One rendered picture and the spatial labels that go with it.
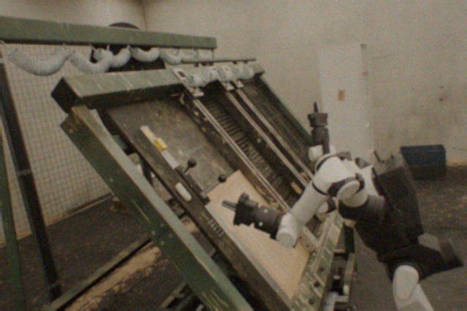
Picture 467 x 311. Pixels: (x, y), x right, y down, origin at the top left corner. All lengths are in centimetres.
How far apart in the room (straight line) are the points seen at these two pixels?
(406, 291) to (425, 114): 542
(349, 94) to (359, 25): 173
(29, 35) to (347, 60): 442
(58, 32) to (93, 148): 76
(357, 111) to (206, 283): 454
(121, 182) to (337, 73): 457
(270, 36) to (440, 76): 298
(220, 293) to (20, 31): 134
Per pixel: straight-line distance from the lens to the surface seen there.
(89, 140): 144
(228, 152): 197
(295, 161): 254
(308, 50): 719
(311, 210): 122
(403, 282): 173
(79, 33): 213
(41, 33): 197
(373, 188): 152
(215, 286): 137
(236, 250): 156
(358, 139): 570
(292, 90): 731
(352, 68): 559
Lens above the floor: 182
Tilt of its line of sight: 12 degrees down
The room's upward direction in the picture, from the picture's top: 8 degrees counter-clockwise
